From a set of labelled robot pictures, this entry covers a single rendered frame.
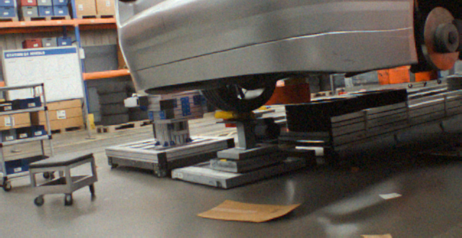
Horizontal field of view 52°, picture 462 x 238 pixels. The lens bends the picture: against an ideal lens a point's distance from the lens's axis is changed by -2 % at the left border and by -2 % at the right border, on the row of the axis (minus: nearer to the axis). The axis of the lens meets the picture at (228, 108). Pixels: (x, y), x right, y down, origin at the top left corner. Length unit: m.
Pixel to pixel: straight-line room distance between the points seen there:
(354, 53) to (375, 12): 0.22
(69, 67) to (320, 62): 8.35
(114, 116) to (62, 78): 1.80
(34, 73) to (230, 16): 7.93
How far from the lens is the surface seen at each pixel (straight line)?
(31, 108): 5.08
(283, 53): 1.94
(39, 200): 4.04
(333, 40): 1.90
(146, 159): 4.58
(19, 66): 9.72
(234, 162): 3.65
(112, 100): 11.11
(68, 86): 9.92
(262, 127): 4.12
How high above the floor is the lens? 0.76
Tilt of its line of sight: 3 degrees down
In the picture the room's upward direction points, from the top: 7 degrees counter-clockwise
